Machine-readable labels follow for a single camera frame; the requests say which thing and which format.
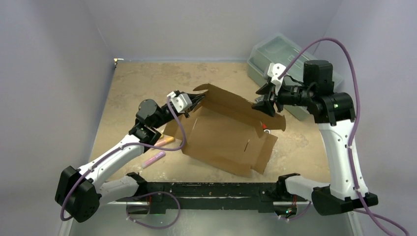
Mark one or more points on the aluminium frame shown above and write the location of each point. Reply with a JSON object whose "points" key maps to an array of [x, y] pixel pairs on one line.
{"points": [[122, 218]]}

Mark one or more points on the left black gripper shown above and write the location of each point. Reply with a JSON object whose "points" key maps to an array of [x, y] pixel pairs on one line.
{"points": [[194, 99]]}

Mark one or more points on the brown cardboard box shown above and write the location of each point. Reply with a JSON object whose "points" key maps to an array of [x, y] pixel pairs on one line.
{"points": [[225, 132]]}

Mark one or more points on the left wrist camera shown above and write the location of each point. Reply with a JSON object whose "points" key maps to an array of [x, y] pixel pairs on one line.
{"points": [[181, 101]]}

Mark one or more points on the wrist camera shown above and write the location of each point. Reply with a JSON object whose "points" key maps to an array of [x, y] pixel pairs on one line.
{"points": [[181, 101], [274, 74]]}

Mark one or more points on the purple highlighter marker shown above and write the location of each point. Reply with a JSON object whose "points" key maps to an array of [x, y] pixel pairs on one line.
{"points": [[153, 159]]}

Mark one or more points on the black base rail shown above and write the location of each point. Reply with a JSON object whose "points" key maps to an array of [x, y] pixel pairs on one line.
{"points": [[260, 196]]}

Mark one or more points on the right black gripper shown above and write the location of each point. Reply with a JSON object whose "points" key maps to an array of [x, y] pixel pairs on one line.
{"points": [[271, 97]]}

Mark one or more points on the red handled adjustable wrench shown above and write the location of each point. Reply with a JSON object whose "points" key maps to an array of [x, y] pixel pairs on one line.
{"points": [[265, 128]]}

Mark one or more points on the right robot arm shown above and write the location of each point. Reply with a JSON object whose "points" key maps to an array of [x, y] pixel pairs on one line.
{"points": [[335, 116]]}

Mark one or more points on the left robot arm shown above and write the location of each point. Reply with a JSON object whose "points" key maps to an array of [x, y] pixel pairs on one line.
{"points": [[80, 191]]}

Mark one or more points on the orange pink highlighter marker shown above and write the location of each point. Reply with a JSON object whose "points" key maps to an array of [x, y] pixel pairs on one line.
{"points": [[164, 141]]}

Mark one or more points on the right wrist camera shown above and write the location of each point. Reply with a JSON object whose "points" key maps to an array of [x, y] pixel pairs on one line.
{"points": [[274, 74]]}

